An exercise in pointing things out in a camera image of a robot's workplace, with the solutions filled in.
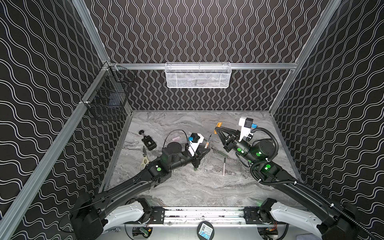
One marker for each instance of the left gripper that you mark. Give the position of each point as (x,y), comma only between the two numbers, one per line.
(196,159)

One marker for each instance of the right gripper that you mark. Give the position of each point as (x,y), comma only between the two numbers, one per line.
(229,140)

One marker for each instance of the pink pen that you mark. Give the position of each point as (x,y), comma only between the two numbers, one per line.
(224,166)

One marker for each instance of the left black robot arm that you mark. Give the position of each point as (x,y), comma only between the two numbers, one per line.
(90,213)

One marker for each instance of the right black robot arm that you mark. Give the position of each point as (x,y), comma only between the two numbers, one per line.
(259,148)

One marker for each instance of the dark green pen middle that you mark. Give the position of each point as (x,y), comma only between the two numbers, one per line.
(218,152)

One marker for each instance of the small black clamp vise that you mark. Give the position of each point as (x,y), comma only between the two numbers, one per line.
(148,141)

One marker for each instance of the round black labelled disc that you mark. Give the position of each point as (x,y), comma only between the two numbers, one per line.
(205,231)

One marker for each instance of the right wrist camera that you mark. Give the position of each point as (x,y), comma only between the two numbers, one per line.
(246,125)

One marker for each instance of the yellow handled scissors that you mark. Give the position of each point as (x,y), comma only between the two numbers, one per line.
(145,159)

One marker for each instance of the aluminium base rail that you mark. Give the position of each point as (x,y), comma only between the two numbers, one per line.
(192,216)

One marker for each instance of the white wire mesh basket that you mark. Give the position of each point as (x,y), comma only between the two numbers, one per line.
(194,75)

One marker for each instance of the black wire basket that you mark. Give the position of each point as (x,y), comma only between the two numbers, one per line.
(109,102)

